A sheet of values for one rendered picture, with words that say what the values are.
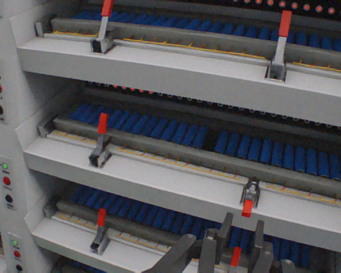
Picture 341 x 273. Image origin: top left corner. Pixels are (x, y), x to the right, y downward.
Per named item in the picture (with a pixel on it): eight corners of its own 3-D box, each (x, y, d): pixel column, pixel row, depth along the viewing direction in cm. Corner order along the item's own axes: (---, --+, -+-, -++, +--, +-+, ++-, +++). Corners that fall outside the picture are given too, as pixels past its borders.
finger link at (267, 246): (259, 262, 27) (293, 272, 26) (261, 239, 32) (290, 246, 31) (254, 277, 28) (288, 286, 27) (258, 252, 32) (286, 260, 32)
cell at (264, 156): (271, 147, 60) (267, 170, 55) (262, 145, 60) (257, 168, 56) (273, 140, 59) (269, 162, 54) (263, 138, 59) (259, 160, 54)
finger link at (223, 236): (218, 265, 30) (210, 263, 30) (228, 236, 37) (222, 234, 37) (225, 237, 30) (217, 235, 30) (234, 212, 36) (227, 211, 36)
